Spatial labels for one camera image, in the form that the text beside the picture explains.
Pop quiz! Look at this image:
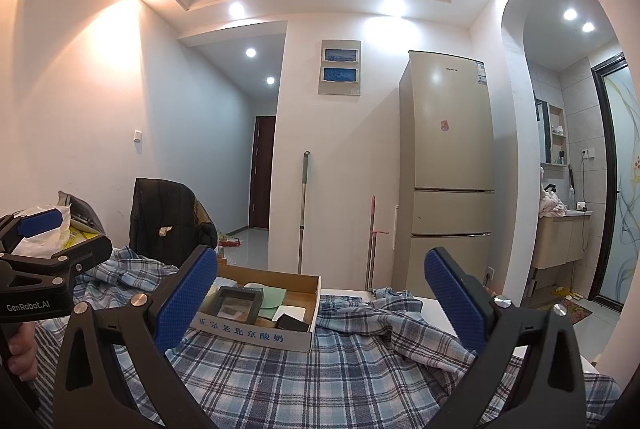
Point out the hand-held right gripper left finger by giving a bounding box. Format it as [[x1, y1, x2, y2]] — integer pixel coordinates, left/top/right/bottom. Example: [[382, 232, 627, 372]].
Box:
[[52, 245, 219, 429]]

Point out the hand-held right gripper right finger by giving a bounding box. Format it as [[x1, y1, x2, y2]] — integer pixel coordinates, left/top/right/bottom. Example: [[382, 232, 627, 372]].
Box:
[[424, 247, 586, 429]]

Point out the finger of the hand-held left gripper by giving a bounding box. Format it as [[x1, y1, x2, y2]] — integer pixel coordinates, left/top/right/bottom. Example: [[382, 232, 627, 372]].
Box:
[[0, 234, 114, 290], [0, 209, 72, 255]]

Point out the white plastic packet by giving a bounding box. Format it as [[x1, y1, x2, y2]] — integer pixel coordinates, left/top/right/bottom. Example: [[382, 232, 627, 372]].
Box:
[[11, 205, 72, 258]]

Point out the dark grey window box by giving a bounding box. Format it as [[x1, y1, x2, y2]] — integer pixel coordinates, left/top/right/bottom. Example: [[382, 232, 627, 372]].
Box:
[[207, 286, 264, 325]]

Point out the cardboard box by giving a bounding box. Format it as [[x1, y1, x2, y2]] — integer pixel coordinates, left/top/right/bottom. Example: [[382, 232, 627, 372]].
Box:
[[189, 264, 322, 354]]

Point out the green item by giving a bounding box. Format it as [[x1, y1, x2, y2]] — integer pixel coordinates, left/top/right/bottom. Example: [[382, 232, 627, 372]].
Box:
[[260, 289, 289, 317]]

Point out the black small box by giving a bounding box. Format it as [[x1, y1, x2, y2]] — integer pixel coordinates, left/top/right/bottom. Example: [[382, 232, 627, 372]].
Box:
[[276, 314, 310, 333]]

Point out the person's left hand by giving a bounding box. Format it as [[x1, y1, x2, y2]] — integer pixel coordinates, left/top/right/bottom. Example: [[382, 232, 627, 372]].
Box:
[[7, 323, 38, 382]]

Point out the yellow bag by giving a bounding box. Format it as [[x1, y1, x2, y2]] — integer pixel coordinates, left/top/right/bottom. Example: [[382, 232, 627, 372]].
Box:
[[69, 221, 103, 246]]

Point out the chair with black jacket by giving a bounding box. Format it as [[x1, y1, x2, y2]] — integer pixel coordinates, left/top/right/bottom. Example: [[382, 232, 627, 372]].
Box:
[[129, 178, 218, 267]]

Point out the brown garment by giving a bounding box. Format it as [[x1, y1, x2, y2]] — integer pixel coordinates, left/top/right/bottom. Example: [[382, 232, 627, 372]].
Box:
[[192, 199, 217, 232]]

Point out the patterned doormat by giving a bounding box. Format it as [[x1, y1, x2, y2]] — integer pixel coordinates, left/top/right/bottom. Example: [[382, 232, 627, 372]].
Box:
[[550, 299, 593, 325]]

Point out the beige sink cabinet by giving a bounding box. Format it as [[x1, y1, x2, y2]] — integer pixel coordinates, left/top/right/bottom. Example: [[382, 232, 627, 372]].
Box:
[[532, 212, 591, 270]]

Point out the pink cloth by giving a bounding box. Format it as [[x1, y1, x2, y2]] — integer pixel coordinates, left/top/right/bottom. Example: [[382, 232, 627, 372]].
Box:
[[540, 192, 569, 216]]

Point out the dark red door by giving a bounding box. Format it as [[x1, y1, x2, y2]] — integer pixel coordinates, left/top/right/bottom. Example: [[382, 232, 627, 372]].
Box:
[[248, 116, 277, 230]]

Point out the beige refrigerator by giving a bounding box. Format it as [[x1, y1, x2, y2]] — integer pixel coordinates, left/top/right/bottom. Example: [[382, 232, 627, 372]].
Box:
[[392, 50, 496, 300]]

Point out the blue plaid cloth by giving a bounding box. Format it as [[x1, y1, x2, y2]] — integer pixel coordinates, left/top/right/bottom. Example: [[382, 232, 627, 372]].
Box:
[[30, 245, 623, 429]]

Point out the frosted glass door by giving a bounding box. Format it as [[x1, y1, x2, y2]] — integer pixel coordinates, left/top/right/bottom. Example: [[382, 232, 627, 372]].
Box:
[[587, 53, 640, 312]]

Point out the red handled broom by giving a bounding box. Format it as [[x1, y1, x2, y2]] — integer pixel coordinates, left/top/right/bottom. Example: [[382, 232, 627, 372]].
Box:
[[364, 195, 390, 291]]

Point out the grey handled mop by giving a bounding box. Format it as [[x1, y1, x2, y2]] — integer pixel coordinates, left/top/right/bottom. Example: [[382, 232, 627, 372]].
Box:
[[297, 150, 312, 272]]

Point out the bathroom wall shelf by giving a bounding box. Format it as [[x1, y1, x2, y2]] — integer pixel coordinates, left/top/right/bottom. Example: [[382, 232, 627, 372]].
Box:
[[535, 102, 568, 165]]

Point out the wall electrical panel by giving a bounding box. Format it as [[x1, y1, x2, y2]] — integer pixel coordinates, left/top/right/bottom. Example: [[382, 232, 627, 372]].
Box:
[[319, 39, 362, 96]]

